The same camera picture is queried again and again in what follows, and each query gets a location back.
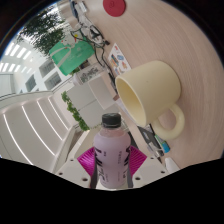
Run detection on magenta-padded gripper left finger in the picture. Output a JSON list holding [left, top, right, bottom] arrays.
[[54, 146, 98, 188]]

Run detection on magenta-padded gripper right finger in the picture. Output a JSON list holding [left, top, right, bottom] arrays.
[[127, 145, 168, 188]]

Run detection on purple drink bottle black cap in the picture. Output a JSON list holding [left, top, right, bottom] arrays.
[[93, 112, 132, 190]]

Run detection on clear plastic water bottle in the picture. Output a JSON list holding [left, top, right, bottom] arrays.
[[72, 64, 104, 86]]

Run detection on large white computer mouse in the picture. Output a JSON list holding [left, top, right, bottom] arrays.
[[164, 157, 181, 174]]

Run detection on small teal packet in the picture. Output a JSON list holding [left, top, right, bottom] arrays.
[[154, 134, 171, 154]]

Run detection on black notebook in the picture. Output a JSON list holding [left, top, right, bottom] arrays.
[[139, 124, 158, 148]]

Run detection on ceiling light strips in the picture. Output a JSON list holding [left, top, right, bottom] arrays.
[[1, 96, 73, 166]]

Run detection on cream yellow mug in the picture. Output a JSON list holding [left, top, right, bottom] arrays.
[[114, 59, 186, 141]]

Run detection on white chair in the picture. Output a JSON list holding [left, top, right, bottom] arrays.
[[87, 75, 118, 110]]

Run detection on colourful sticker sheet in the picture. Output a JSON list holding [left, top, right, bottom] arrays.
[[108, 42, 133, 77]]

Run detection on green tote bag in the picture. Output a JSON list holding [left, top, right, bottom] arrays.
[[48, 36, 96, 77]]

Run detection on row of green plants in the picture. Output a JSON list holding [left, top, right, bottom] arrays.
[[18, 13, 68, 56]]

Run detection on small white plastic packet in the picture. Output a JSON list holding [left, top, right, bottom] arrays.
[[75, 1, 88, 14]]

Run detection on flat round red coaster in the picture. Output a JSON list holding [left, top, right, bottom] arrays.
[[102, 0, 127, 18]]

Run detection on black tangled cables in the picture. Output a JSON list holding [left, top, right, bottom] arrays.
[[69, 23, 111, 68]]

